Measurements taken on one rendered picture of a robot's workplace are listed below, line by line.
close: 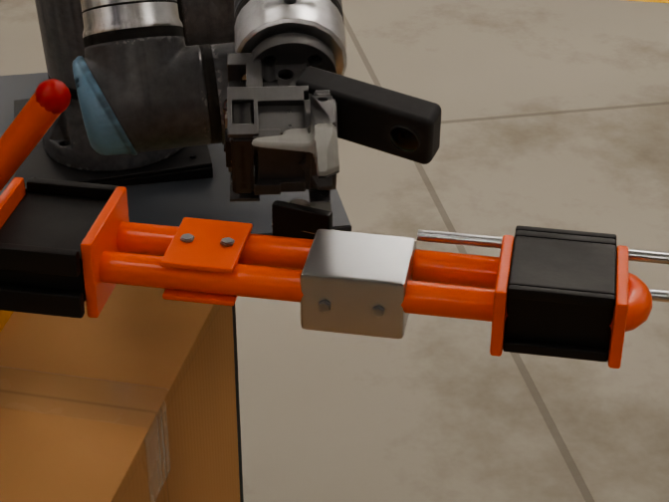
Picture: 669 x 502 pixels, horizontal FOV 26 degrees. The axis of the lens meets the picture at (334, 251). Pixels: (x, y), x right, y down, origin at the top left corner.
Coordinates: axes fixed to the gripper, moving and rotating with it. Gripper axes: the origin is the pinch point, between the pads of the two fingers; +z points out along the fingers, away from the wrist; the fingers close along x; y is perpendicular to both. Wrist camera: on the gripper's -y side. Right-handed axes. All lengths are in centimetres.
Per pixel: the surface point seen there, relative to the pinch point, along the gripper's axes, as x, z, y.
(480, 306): 4.1, 8.6, -9.1
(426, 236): 3.2, 1.6, -6.4
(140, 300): -14.9, -8.7, 14.7
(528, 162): -161, -172, -60
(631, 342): -140, -101, -67
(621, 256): 5.4, 5.8, -18.7
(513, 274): 5.9, 7.5, -11.2
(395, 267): 4.3, 5.3, -3.9
